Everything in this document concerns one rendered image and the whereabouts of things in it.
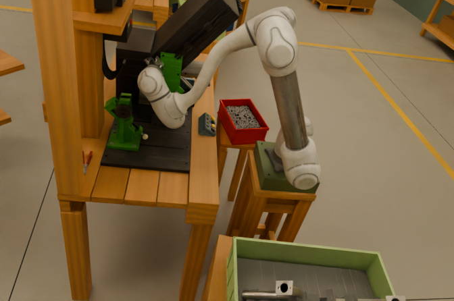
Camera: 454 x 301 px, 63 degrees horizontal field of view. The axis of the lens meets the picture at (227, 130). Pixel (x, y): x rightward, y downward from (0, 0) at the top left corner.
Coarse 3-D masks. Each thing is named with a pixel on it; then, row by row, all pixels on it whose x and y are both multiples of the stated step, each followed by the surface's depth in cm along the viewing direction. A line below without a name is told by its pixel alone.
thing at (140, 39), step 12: (132, 36) 207; (144, 36) 210; (120, 48) 194; (132, 48) 196; (144, 48) 199; (120, 60) 197; (132, 60) 198; (120, 72) 202; (132, 72) 202; (120, 84) 206; (132, 84) 207; (132, 96) 211
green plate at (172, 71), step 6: (162, 54) 192; (168, 54) 192; (174, 54) 192; (162, 60) 193; (168, 60) 193; (174, 60) 194; (180, 60) 194; (168, 66) 194; (174, 66) 195; (180, 66) 195; (168, 72) 196; (174, 72) 196; (180, 72) 196; (168, 78) 197; (174, 78) 197; (168, 84) 198; (174, 84) 199
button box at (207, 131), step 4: (204, 116) 209; (200, 120) 210; (204, 120) 206; (208, 120) 207; (200, 124) 207; (204, 124) 203; (208, 124) 205; (200, 128) 204; (204, 128) 201; (208, 128) 202; (200, 132) 202; (204, 132) 202; (208, 132) 202; (212, 132) 202; (212, 136) 204
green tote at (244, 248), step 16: (240, 240) 146; (256, 240) 147; (272, 240) 148; (240, 256) 153; (256, 256) 153; (272, 256) 153; (288, 256) 153; (304, 256) 153; (320, 256) 153; (336, 256) 153; (352, 256) 153; (368, 256) 153; (368, 272) 157; (384, 272) 146; (384, 288) 144
